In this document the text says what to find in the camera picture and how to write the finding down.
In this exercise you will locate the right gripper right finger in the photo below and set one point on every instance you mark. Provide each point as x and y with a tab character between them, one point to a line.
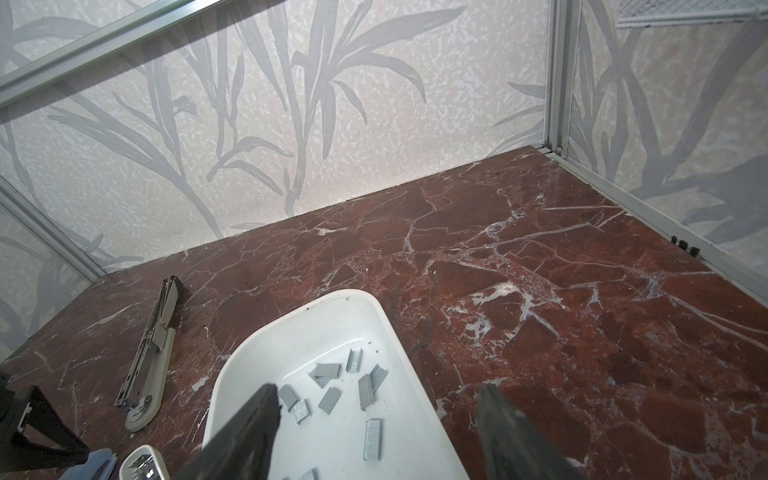
513	447

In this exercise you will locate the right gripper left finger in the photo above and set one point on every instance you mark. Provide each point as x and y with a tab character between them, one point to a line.
243	448

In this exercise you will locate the grey staple strip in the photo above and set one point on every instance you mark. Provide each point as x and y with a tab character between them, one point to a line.
373	440
354	361
365	391
323	373
287	397
330	400

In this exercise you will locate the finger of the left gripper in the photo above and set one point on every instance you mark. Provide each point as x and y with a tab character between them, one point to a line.
33	436

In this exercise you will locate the white mini stapler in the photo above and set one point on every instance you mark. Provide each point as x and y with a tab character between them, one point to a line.
144	463

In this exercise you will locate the blue mini stapler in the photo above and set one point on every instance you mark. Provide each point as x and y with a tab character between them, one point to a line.
99	466

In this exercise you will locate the white wire mesh basket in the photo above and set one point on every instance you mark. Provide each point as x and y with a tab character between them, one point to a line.
664	13

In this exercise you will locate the white plastic tray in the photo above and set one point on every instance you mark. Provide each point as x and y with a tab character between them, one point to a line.
352	406

